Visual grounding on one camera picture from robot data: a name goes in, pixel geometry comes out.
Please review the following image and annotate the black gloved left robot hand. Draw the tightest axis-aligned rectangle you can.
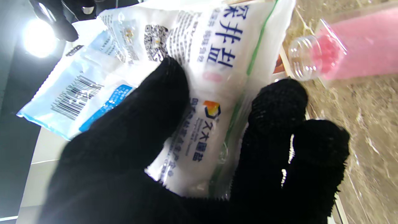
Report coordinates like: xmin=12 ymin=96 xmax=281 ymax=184
xmin=37 ymin=56 xmax=350 ymax=224

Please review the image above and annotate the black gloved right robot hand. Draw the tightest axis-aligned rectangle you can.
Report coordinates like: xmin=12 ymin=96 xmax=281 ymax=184
xmin=30 ymin=0 xmax=97 ymax=42

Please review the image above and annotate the white blue printed salt bag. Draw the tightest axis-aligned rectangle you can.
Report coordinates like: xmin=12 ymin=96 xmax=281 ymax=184
xmin=16 ymin=0 xmax=296 ymax=199

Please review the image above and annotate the clear bottle with pink seasoning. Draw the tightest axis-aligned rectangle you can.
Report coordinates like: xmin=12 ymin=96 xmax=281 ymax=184
xmin=288 ymin=6 xmax=398 ymax=89

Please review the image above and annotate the bright studio light panel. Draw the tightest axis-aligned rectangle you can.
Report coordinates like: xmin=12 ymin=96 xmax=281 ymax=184
xmin=22 ymin=18 xmax=59 ymax=59

